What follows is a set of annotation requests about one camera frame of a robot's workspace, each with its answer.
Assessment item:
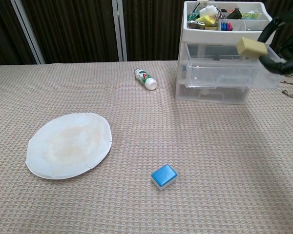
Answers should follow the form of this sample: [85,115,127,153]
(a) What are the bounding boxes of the green blue packet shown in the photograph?
[241,12,261,20]

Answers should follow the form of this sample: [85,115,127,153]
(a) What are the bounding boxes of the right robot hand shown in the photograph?
[257,7,293,75]

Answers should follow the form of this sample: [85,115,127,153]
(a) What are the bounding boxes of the beige woven tablecloth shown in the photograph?
[0,59,293,234]

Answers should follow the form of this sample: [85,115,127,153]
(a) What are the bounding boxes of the black plastic object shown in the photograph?
[226,8,242,20]

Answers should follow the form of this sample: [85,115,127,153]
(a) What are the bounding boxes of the yellow sponge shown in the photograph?
[196,15,217,26]

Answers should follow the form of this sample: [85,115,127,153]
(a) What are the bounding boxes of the clear plastic drawer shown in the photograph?
[184,41,285,90]
[178,60,250,86]
[175,85,250,104]

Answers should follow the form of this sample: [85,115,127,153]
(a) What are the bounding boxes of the dark pleated curtain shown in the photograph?
[0,0,293,69]

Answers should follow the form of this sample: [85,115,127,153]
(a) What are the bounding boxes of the white paper plate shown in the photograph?
[25,112,113,180]

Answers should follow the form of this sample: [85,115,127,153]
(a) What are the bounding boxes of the yellow sponge block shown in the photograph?
[236,37,269,59]

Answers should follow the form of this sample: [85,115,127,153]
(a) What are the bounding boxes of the grey metal frame post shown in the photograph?
[111,0,127,62]
[11,0,45,65]

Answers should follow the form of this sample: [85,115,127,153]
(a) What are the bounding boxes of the silver foil wrapper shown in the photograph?
[188,20,206,29]

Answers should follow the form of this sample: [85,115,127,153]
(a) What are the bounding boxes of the white bottle green label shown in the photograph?
[134,68,157,91]

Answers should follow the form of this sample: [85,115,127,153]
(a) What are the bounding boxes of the blue and white mahjong tile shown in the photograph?
[150,164,178,191]

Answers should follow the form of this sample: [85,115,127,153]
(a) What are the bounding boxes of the clear plastic drawer organizer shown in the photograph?
[175,1,276,105]

